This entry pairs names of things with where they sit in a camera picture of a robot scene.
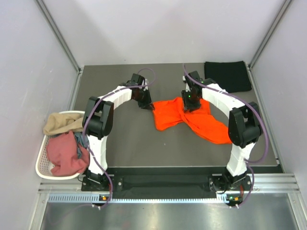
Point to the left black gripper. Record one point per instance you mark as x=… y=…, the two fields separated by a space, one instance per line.
x=147 y=104

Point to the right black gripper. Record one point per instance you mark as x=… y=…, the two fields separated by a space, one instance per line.
x=188 y=106

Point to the orange t shirt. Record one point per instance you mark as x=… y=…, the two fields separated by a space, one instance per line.
x=169 y=113

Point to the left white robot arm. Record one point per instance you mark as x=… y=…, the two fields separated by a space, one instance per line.
x=99 y=114

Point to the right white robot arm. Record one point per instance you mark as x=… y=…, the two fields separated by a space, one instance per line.
x=244 y=129

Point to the folded black t shirt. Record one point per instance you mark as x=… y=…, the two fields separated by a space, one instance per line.
x=231 y=76

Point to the blue grey garment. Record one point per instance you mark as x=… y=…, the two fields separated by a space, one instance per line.
x=81 y=141

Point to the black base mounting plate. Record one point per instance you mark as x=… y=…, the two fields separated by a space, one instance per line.
x=165 y=182

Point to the beige t shirt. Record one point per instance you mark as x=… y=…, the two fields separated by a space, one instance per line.
x=58 y=123

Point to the pink t shirt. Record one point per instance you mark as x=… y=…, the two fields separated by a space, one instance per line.
x=62 y=152

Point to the white laundry basket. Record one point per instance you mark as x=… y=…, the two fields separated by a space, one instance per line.
x=44 y=166

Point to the slotted cable duct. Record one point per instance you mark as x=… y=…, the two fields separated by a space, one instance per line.
x=99 y=199

